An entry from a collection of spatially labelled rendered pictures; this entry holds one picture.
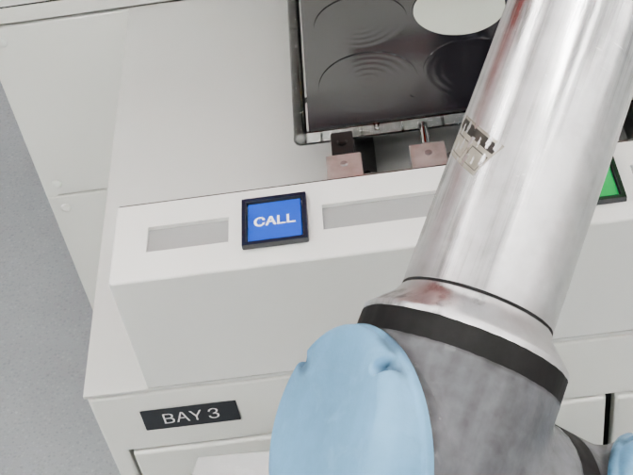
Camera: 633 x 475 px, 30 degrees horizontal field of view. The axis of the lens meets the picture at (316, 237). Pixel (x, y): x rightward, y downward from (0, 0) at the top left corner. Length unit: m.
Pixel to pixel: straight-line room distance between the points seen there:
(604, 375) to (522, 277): 0.52
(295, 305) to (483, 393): 0.44
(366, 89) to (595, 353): 0.35
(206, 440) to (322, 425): 0.56
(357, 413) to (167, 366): 0.51
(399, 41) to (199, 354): 0.42
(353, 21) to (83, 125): 0.52
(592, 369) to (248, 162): 0.43
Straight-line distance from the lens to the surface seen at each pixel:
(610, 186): 1.00
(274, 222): 0.99
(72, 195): 1.78
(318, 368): 0.61
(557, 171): 0.63
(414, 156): 1.11
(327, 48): 1.28
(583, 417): 1.17
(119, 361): 1.12
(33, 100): 1.67
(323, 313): 1.01
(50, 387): 2.23
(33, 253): 2.49
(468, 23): 1.29
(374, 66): 1.24
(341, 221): 0.99
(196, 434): 1.14
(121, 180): 1.30
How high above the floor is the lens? 1.64
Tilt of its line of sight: 45 degrees down
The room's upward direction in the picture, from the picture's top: 11 degrees counter-clockwise
